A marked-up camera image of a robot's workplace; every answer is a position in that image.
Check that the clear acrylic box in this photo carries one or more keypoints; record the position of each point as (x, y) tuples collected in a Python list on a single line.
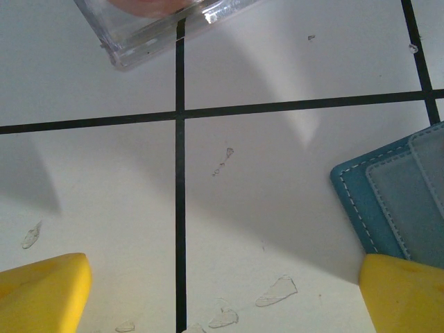
[(138, 38)]

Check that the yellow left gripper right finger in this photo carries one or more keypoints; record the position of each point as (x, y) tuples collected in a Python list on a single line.
[(409, 298)]

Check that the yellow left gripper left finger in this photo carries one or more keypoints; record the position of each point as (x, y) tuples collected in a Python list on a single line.
[(41, 298)]

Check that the white card with red print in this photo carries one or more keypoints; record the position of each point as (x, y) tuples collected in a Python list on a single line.
[(149, 7)]

